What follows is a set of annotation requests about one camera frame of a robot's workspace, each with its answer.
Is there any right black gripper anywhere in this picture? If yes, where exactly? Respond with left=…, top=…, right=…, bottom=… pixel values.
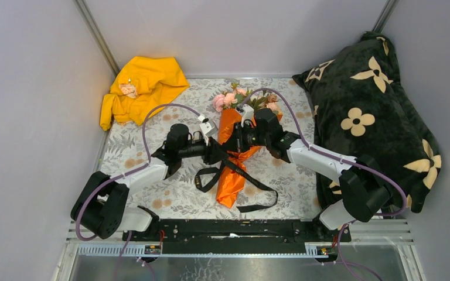
left=222, top=121, right=270, bottom=154

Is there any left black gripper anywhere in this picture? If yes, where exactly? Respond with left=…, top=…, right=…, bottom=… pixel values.
left=178, top=135, right=229, bottom=166

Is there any black strap bundle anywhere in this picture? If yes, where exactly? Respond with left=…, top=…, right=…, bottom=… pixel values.
left=193, top=141, right=279, bottom=213

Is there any orange wrapping paper sheet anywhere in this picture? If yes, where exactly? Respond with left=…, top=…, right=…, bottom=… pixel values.
left=216, top=109, right=278, bottom=213

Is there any pink fake flower bunch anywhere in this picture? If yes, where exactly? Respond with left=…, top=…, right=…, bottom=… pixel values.
left=223, top=83, right=282, bottom=115

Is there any pink fake flower stem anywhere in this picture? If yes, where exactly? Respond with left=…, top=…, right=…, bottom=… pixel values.
left=212, top=92, right=237, bottom=112

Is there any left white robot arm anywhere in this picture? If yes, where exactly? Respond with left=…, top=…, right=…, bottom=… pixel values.
left=70, top=121, right=227, bottom=241

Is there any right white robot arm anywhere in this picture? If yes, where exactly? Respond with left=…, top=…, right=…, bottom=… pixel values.
left=222, top=109, right=392, bottom=241

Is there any floral patterned tablecloth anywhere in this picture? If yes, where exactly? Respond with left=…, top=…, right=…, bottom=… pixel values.
left=100, top=78, right=340, bottom=220

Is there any yellow cloth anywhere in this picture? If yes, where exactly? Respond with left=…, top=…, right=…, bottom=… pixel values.
left=99, top=56, right=190, bottom=131

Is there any black floral plush blanket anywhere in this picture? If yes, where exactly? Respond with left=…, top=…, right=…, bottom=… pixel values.
left=293, top=32, right=442, bottom=213

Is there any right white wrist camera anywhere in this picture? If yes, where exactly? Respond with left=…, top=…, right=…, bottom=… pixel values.
left=236, top=104, right=254, bottom=126

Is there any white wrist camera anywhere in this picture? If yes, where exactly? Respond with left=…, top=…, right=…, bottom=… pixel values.
left=236, top=104, right=254, bottom=126
left=198, top=115, right=218, bottom=145

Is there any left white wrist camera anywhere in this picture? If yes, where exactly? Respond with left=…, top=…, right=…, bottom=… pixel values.
left=198, top=115, right=218, bottom=145

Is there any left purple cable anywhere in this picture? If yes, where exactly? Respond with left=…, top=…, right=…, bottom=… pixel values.
left=74, top=103, right=209, bottom=281

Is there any purple cable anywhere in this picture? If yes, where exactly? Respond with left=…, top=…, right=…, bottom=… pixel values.
left=74, top=103, right=209, bottom=281
left=238, top=87, right=408, bottom=281

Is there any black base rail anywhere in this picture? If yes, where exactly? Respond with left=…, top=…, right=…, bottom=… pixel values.
left=122, top=219, right=352, bottom=256

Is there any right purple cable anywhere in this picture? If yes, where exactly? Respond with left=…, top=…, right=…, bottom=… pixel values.
left=238, top=87, right=408, bottom=281

